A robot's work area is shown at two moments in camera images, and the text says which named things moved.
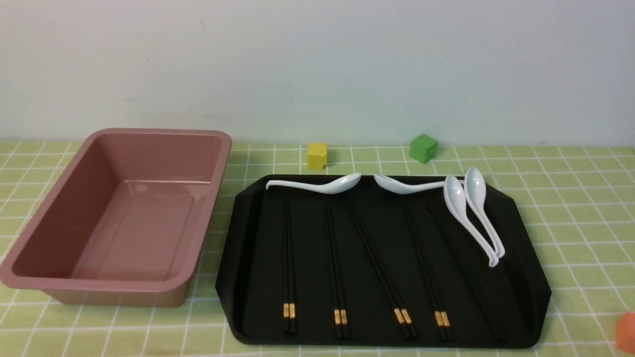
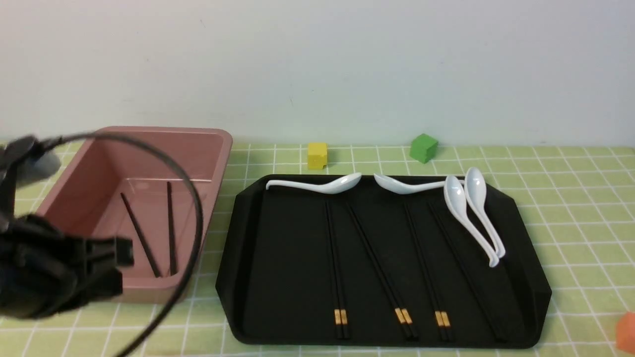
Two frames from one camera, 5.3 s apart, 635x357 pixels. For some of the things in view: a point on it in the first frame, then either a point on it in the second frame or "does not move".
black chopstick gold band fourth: x=343 y=309 does not move
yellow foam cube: x=317 y=155 does not move
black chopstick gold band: x=285 y=302 -> x=140 y=235
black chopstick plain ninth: x=461 y=278 does not move
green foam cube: x=423 y=148 does not move
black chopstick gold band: x=291 y=290 -> x=171 y=235
